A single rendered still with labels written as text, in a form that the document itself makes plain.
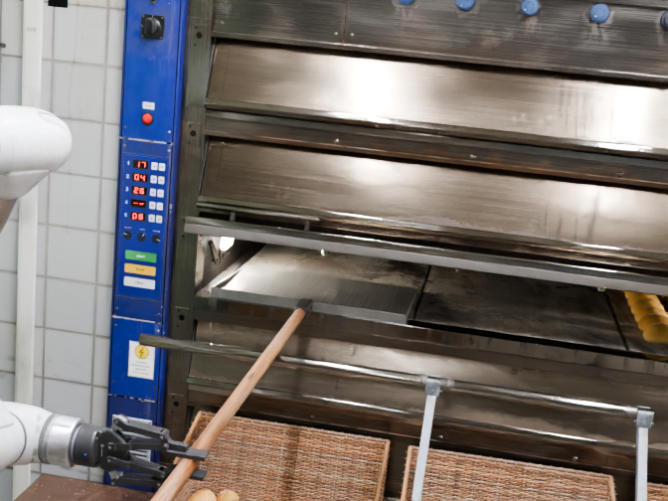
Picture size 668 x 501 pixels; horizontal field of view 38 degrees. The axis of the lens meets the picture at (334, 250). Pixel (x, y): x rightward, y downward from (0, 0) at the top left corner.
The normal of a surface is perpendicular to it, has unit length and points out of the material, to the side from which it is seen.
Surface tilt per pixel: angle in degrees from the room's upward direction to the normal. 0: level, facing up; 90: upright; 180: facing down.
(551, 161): 90
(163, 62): 90
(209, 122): 90
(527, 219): 70
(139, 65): 90
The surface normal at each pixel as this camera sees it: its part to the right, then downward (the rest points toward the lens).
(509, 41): -0.17, 0.21
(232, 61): -0.13, -0.14
